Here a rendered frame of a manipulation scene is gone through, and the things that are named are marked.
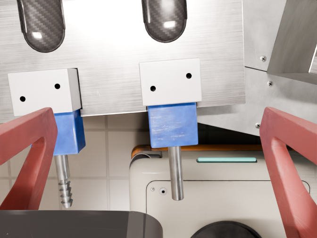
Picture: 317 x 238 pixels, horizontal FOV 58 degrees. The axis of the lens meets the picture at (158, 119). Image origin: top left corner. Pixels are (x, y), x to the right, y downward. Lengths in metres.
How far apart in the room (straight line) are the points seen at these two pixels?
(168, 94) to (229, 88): 0.06
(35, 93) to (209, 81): 0.15
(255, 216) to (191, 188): 0.22
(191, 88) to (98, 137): 0.95
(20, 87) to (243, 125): 0.23
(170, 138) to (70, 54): 0.12
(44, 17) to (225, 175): 0.74
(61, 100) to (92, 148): 0.94
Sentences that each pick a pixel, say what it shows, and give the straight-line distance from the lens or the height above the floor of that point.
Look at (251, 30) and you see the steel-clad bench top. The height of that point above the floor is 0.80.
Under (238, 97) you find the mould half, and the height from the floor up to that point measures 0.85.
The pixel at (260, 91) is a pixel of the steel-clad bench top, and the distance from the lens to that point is 0.34.
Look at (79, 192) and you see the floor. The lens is 1.26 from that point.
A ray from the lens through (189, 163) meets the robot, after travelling 0.91.
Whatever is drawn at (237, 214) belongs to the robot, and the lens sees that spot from 0.97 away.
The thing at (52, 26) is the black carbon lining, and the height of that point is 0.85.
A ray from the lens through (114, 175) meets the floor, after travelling 1.20.
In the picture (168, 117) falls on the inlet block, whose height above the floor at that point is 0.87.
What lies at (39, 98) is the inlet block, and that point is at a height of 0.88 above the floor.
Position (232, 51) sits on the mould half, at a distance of 0.27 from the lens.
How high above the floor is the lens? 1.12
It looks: 81 degrees down
